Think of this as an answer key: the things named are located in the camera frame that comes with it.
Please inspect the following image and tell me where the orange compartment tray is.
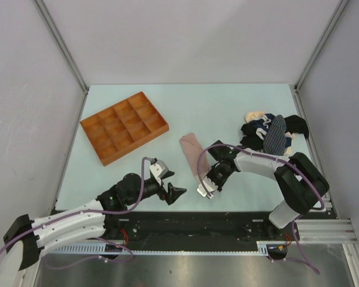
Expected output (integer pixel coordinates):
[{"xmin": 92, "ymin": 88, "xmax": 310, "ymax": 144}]
[{"xmin": 80, "ymin": 91, "xmax": 169, "ymax": 166}]

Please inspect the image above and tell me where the left aluminium frame post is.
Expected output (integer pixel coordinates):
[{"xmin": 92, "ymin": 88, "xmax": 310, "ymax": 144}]
[{"xmin": 32, "ymin": 0, "xmax": 89, "ymax": 94}]

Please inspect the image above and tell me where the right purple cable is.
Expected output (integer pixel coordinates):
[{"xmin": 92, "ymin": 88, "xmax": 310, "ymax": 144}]
[{"xmin": 196, "ymin": 143, "xmax": 328, "ymax": 275}]

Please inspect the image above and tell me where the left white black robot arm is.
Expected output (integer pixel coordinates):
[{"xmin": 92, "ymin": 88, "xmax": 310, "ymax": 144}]
[{"xmin": 0, "ymin": 173, "xmax": 186, "ymax": 286}]

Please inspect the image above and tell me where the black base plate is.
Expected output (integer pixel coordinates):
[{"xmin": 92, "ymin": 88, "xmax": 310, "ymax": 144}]
[{"xmin": 102, "ymin": 212, "xmax": 302, "ymax": 251}]

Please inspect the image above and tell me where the aluminium frame post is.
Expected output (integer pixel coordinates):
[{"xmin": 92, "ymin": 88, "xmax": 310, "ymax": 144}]
[
  {"xmin": 294, "ymin": 0, "xmax": 351, "ymax": 92},
  {"xmin": 32, "ymin": 0, "xmax": 89, "ymax": 94}
]

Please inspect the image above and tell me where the navy white underwear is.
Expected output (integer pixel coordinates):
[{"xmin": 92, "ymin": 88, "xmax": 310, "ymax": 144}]
[{"xmin": 240, "ymin": 113, "xmax": 275, "ymax": 151}]

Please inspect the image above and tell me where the striped navy underwear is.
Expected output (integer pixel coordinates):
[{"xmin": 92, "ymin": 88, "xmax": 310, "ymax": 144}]
[{"xmin": 263, "ymin": 115, "xmax": 292, "ymax": 155}]

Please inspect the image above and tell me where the white slotted cable duct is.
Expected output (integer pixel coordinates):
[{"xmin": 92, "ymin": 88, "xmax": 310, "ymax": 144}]
[{"xmin": 49, "ymin": 241, "xmax": 287, "ymax": 257}]

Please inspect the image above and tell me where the cream underwear in pile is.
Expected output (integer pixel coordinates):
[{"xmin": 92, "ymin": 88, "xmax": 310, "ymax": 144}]
[{"xmin": 245, "ymin": 111, "xmax": 266, "ymax": 123}]

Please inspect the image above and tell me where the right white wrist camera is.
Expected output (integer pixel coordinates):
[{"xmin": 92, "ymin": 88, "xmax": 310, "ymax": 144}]
[{"xmin": 196, "ymin": 173, "xmax": 217, "ymax": 199}]

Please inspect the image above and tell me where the black underwear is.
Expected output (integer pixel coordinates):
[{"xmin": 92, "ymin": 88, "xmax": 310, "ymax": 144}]
[{"xmin": 284, "ymin": 115, "xmax": 309, "ymax": 139}]

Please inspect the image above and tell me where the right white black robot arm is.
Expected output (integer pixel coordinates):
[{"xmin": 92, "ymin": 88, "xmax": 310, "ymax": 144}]
[{"xmin": 197, "ymin": 141, "xmax": 330, "ymax": 240}]

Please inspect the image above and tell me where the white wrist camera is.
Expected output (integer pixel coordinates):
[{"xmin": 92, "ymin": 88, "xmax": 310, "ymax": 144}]
[
  {"xmin": 196, "ymin": 173, "xmax": 217, "ymax": 199},
  {"xmin": 149, "ymin": 158, "xmax": 169, "ymax": 184}
]

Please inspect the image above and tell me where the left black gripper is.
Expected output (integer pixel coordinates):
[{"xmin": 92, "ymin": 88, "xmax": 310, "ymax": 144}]
[{"xmin": 126, "ymin": 170, "xmax": 185, "ymax": 205}]

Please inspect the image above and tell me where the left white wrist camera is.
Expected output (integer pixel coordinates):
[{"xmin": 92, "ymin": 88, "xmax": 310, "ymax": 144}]
[{"xmin": 149, "ymin": 158, "xmax": 169, "ymax": 184}]

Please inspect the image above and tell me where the right aluminium frame post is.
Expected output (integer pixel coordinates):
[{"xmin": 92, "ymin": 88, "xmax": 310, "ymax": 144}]
[{"xmin": 294, "ymin": 0, "xmax": 351, "ymax": 92}]

